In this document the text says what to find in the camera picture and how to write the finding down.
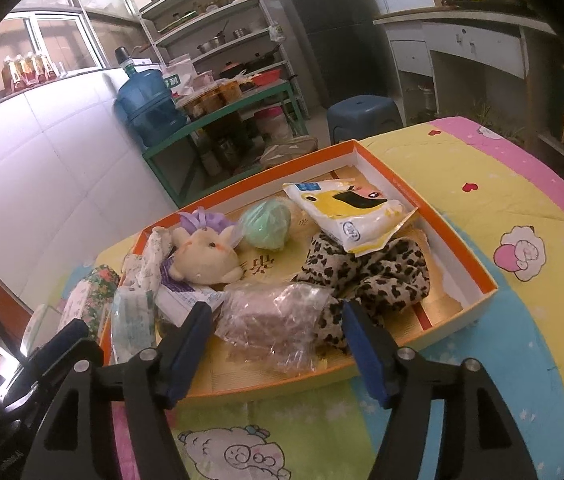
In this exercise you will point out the orange cardboard box tray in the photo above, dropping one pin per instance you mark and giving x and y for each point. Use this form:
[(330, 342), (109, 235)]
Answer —
[(460, 289)]

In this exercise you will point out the brown item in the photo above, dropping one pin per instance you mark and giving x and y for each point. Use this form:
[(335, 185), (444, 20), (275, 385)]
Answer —
[(273, 323)]

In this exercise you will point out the floral tissue pack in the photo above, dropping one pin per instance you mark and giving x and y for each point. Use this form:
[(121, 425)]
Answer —
[(91, 300)]

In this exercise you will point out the green item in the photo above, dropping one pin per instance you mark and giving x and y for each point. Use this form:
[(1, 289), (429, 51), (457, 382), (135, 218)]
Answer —
[(266, 225)]

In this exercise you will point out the white kitchen counter cabinet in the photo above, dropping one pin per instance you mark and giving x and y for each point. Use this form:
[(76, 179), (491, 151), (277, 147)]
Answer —
[(503, 70)]

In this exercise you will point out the red plastic basin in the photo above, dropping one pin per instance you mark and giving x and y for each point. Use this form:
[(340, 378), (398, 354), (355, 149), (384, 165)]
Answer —
[(262, 79)]

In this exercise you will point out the small green tissue pack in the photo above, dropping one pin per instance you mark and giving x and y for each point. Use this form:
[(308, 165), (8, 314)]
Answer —
[(132, 323)]

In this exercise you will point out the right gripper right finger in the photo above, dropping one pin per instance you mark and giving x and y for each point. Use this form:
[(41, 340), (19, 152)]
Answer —
[(479, 437)]

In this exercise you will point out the white purple printed packet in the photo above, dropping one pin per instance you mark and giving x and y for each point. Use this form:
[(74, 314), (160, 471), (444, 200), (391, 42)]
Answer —
[(175, 300)]

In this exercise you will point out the blue water jug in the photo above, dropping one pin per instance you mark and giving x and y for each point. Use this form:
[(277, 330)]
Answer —
[(144, 103)]

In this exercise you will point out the green metal table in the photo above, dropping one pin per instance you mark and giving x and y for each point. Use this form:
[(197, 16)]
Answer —
[(224, 125)]

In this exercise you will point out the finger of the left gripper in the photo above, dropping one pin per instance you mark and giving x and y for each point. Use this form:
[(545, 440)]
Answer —
[(57, 344), (57, 374)]

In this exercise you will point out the round cushioned stool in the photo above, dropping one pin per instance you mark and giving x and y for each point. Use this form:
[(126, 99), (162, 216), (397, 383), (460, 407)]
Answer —
[(278, 153)]

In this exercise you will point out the leopard print cloth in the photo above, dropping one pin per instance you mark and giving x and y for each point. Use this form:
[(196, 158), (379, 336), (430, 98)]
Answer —
[(382, 283)]

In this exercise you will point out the blue plastic stool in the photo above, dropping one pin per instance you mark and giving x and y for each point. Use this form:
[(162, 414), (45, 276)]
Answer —
[(360, 117)]

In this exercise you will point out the white shelving rack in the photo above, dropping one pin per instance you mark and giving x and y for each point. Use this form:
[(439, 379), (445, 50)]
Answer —
[(219, 34)]

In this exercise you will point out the plush toy purple dress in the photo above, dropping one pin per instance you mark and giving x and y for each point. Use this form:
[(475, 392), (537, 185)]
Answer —
[(205, 249)]

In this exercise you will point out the black refrigerator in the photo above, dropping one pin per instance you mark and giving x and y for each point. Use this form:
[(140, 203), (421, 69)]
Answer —
[(341, 47)]

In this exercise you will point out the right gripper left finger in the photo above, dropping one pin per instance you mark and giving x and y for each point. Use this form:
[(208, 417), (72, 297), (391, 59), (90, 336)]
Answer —
[(76, 439)]

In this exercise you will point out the white floral scrunchie cloth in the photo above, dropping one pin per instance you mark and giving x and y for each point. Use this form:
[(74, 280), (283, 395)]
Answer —
[(142, 272)]

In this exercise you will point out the white green bandage box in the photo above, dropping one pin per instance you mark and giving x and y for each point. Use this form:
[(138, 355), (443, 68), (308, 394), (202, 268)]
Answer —
[(41, 327)]

